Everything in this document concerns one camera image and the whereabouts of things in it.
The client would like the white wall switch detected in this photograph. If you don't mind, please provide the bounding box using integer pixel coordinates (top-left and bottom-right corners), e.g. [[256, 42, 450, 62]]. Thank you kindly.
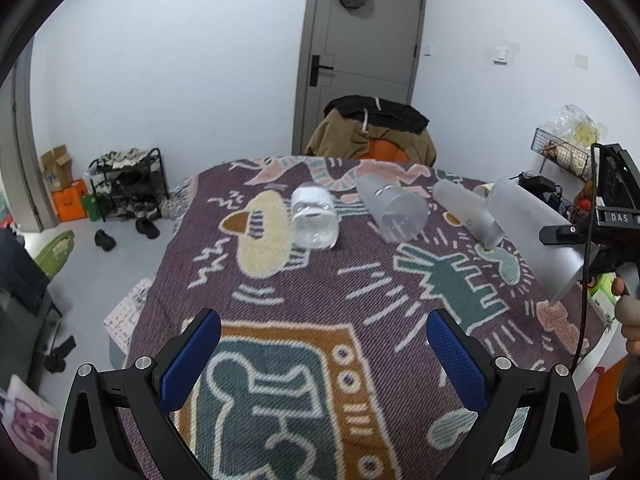
[[492, 46, 509, 65]]

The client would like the person's right hand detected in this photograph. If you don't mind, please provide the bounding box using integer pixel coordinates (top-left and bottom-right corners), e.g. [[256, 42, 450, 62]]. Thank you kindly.
[[612, 278, 640, 356]]

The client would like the clear wide plastic cup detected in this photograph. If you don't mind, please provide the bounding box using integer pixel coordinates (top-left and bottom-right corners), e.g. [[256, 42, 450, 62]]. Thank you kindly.
[[356, 174, 430, 244]]

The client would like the black shoe rack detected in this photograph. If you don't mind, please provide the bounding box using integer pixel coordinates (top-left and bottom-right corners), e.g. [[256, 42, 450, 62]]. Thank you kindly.
[[85, 148, 169, 221]]

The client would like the colourful woven table cloth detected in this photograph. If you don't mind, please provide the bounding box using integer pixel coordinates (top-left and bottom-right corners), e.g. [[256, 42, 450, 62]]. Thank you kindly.
[[129, 156, 605, 479]]

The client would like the grey door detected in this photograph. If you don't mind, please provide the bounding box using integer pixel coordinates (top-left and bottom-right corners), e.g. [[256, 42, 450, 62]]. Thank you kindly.
[[292, 0, 426, 155]]

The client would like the orange paper bag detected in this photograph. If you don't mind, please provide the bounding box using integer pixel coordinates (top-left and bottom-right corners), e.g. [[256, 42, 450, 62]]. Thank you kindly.
[[52, 180, 87, 222]]

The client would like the clear short glass cup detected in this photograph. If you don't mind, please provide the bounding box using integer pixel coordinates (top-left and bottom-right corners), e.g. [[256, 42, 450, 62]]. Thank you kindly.
[[290, 182, 340, 250]]

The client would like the frosted tall plastic cup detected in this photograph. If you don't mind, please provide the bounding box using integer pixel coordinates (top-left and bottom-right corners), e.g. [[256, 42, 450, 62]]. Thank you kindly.
[[433, 180, 504, 250], [486, 178, 585, 304]]

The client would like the cardboard box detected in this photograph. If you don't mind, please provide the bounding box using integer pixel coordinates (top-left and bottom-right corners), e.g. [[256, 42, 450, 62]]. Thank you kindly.
[[40, 144, 73, 192]]

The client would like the black shoe on floor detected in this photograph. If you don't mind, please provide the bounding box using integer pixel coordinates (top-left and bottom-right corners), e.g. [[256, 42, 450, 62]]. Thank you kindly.
[[94, 230, 117, 252]]

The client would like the black wire wall basket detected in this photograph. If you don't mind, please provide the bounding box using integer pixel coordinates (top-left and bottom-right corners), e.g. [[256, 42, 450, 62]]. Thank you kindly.
[[530, 128, 591, 181]]

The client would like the chair with brown jacket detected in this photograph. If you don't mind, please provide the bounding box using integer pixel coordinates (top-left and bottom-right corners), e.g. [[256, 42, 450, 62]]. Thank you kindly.
[[305, 96, 437, 167]]

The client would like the green slipper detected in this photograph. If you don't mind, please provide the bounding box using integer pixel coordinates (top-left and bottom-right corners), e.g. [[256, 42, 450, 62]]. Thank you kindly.
[[35, 230, 75, 280]]

